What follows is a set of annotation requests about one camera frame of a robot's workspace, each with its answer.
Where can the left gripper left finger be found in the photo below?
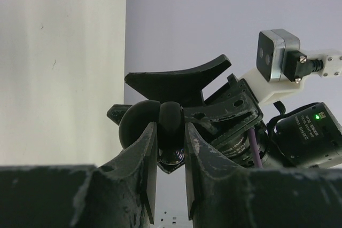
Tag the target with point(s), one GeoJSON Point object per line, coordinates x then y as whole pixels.
{"type": "Point", "coordinates": [120, 193]}

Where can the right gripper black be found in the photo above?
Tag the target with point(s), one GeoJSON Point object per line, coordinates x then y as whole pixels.
{"type": "Point", "coordinates": [223, 120]}

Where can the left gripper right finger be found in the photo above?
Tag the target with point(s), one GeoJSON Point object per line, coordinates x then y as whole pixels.
{"type": "Point", "coordinates": [220, 193]}

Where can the black charging case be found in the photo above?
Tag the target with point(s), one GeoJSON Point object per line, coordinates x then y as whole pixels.
{"type": "Point", "coordinates": [157, 129]}

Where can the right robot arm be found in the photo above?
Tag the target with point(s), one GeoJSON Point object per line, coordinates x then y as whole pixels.
{"type": "Point", "coordinates": [309, 136]}

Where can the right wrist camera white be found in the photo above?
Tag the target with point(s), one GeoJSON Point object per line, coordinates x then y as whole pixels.
{"type": "Point", "coordinates": [282, 66]}

